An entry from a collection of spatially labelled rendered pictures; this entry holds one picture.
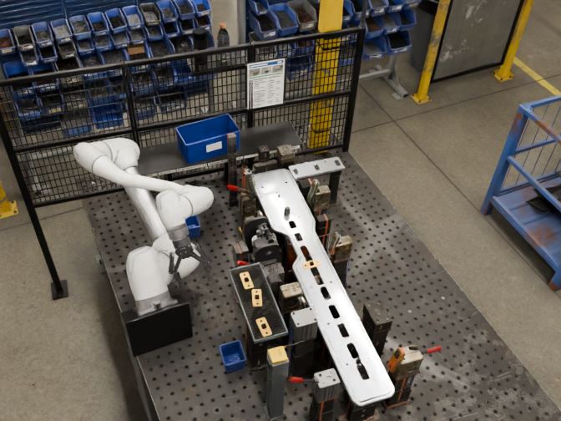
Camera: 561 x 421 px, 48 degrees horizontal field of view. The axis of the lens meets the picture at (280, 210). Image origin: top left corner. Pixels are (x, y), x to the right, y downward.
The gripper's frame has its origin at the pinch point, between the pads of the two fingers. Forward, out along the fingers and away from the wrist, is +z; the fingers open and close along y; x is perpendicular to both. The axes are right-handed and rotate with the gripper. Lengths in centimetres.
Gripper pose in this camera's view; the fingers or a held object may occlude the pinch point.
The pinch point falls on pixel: (194, 281)
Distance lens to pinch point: 279.9
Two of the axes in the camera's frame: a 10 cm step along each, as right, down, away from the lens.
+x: -1.8, 2.1, -9.6
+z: 3.0, 9.4, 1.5
